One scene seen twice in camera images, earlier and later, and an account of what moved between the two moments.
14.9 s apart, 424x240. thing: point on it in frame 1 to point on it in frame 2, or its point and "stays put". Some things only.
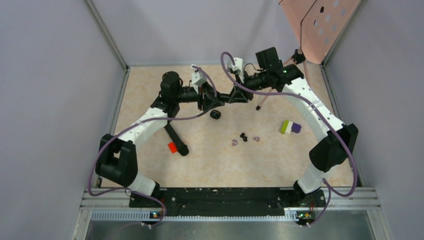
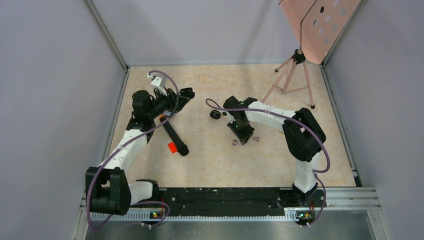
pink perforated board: x=317 y=24 stays put
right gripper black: x=240 y=95 to x=243 y=136
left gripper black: x=209 y=100 to x=170 y=98
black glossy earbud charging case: x=215 y=114 stays put
